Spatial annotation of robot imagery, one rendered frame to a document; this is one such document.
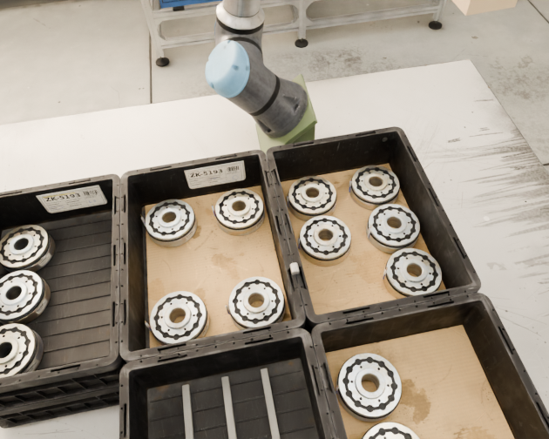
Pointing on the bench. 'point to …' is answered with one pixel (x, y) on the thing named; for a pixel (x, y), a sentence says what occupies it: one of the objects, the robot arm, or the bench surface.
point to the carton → (483, 5)
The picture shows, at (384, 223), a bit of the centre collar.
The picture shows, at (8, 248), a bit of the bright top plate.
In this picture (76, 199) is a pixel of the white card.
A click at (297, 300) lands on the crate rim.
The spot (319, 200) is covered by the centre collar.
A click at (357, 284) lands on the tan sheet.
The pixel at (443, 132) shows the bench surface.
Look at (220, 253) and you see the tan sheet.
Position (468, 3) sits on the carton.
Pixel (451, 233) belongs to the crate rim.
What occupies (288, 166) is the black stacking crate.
